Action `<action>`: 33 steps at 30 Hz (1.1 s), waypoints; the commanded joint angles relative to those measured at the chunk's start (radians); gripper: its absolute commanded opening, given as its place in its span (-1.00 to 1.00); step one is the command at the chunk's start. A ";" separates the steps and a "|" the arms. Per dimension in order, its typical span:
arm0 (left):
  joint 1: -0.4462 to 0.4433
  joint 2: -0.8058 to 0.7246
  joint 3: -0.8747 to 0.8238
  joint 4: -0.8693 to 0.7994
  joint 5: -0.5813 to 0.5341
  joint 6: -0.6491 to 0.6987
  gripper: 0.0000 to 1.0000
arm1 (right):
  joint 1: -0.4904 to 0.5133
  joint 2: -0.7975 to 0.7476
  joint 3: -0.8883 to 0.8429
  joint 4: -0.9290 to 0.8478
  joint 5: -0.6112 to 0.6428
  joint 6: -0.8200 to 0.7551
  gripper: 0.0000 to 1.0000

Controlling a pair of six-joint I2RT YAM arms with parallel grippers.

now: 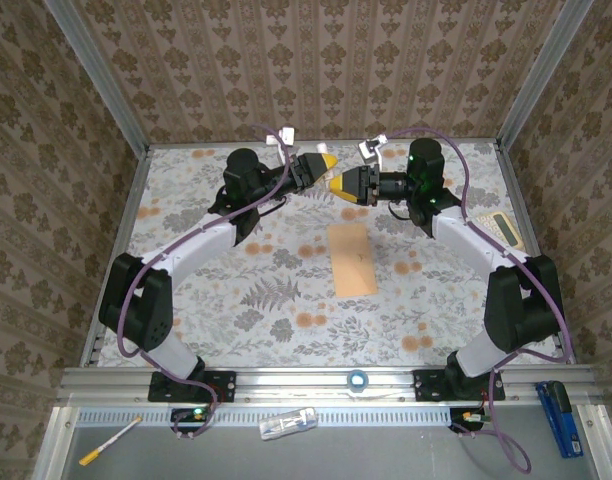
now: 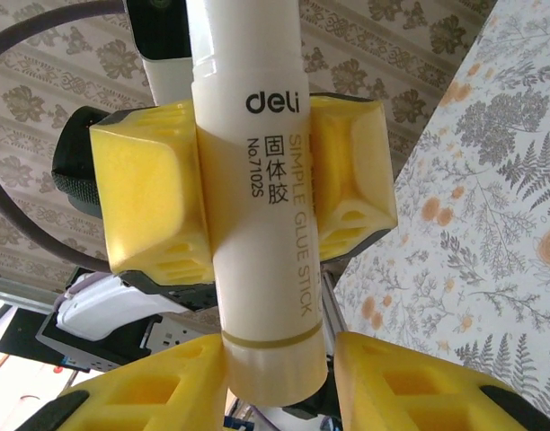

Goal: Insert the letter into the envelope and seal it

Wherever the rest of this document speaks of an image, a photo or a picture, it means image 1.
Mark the beige calculator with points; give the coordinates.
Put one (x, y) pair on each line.
(501, 230)

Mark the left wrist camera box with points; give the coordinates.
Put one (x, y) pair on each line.
(283, 136)

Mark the small black controller board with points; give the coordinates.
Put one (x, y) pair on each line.
(468, 417)
(188, 419)

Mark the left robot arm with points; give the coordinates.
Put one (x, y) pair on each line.
(186, 245)

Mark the white pen yellow cap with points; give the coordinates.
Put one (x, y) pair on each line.
(111, 440)

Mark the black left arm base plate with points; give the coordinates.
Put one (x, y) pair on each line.
(226, 387)

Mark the aluminium mounting rail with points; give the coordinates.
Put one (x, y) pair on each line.
(296, 382)

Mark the floral print tablecloth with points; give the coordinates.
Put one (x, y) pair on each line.
(286, 325)

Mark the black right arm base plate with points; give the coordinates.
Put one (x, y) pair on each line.
(423, 387)

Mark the aluminium frame post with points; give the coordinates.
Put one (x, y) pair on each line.
(96, 75)
(546, 70)

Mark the small tape roll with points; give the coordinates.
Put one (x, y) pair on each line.
(357, 380)

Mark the tan paper envelope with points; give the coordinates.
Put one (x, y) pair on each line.
(353, 260)

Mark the grey metal shelf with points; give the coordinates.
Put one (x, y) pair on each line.
(336, 457)

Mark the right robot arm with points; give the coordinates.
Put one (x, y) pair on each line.
(481, 245)

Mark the aluminium table side rail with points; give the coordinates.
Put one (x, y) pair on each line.
(133, 200)
(516, 187)

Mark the blue stapler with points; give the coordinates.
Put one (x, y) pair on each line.
(558, 420)

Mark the clear plastic packet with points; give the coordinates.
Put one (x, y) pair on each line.
(288, 422)

